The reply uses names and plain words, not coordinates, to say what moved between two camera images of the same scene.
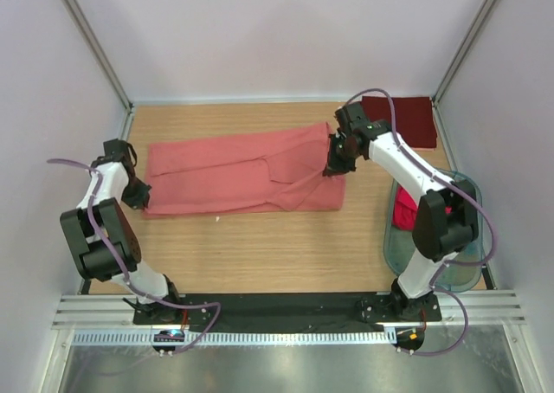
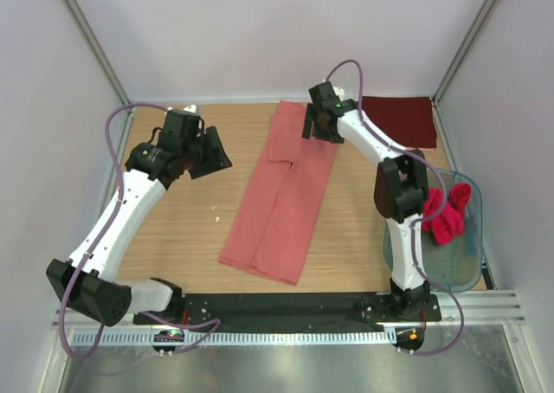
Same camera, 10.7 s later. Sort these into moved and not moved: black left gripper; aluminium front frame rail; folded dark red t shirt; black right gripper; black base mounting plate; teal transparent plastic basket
Moved: black right gripper; black left gripper
Not moved: black base mounting plate; teal transparent plastic basket; aluminium front frame rail; folded dark red t shirt
